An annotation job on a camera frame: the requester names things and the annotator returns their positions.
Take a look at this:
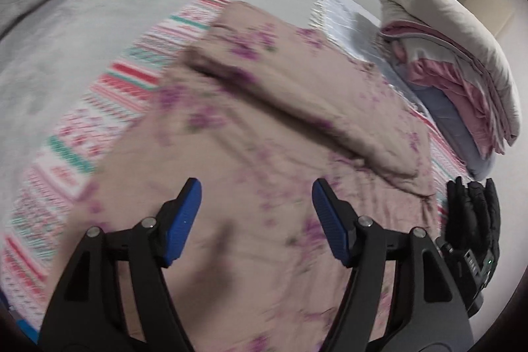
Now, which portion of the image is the floral beige quilt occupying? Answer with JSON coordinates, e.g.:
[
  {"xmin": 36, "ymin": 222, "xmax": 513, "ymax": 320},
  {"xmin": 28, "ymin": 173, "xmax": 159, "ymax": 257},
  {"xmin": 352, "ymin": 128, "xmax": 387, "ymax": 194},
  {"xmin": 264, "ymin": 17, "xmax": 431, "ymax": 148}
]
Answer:
[{"xmin": 49, "ymin": 1, "xmax": 439, "ymax": 352}]

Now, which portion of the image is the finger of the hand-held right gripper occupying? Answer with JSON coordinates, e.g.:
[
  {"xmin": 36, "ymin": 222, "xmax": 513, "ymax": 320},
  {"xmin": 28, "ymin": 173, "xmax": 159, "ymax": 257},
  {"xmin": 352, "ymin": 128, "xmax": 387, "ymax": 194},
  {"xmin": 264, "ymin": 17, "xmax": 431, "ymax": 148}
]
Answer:
[
  {"xmin": 445, "ymin": 177, "xmax": 469, "ymax": 254},
  {"xmin": 467, "ymin": 178, "xmax": 501, "ymax": 254}
]

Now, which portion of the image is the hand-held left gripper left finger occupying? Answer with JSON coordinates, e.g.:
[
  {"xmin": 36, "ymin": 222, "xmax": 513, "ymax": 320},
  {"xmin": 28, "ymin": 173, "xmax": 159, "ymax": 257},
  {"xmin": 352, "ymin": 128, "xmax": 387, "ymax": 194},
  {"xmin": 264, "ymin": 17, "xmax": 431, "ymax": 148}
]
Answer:
[{"xmin": 39, "ymin": 177, "xmax": 202, "ymax": 352}]

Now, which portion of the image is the folded cream quilt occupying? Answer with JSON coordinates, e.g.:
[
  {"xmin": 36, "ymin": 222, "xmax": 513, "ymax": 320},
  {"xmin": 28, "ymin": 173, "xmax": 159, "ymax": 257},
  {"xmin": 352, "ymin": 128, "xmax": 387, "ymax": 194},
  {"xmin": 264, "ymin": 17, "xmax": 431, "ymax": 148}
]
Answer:
[{"xmin": 379, "ymin": 0, "xmax": 521, "ymax": 147}]

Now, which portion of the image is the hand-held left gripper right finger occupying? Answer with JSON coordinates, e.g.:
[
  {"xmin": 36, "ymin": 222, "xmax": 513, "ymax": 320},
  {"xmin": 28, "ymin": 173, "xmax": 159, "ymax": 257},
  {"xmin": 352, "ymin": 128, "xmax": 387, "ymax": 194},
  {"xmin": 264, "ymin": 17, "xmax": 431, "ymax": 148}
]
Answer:
[{"xmin": 312, "ymin": 178, "xmax": 473, "ymax": 352}]

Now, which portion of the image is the grey bed sheet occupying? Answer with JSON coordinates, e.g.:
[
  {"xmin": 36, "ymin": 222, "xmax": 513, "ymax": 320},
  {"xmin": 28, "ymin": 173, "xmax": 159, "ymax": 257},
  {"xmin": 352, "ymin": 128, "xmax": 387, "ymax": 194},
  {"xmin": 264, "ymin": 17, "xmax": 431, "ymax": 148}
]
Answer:
[{"xmin": 0, "ymin": 0, "xmax": 331, "ymax": 212}]

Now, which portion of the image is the red green patterned blanket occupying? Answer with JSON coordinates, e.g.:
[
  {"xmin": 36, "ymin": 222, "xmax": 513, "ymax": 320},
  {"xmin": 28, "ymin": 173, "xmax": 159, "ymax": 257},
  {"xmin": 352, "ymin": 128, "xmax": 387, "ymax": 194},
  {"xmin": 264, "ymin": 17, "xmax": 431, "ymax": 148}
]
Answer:
[{"xmin": 0, "ymin": 0, "xmax": 471, "ymax": 330}]

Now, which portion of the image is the folded pink quilt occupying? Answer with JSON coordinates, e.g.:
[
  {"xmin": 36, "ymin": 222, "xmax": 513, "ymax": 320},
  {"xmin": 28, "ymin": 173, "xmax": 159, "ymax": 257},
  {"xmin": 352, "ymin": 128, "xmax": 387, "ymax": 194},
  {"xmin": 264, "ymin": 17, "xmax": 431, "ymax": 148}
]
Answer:
[{"xmin": 380, "ymin": 24, "xmax": 510, "ymax": 155}]

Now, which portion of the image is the white fringed cloth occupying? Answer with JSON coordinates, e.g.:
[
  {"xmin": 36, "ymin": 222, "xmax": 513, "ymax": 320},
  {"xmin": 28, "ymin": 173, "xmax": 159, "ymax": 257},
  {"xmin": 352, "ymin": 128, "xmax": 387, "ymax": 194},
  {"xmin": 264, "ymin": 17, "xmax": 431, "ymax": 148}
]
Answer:
[{"xmin": 307, "ymin": 0, "xmax": 415, "ymax": 105}]

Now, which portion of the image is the blue grey pillow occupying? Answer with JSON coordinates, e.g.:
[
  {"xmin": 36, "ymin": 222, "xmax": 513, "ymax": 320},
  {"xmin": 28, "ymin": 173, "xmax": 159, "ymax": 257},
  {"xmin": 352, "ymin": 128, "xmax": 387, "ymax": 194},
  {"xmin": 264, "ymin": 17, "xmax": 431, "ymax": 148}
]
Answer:
[{"xmin": 406, "ymin": 82, "xmax": 493, "ymax": 180}]

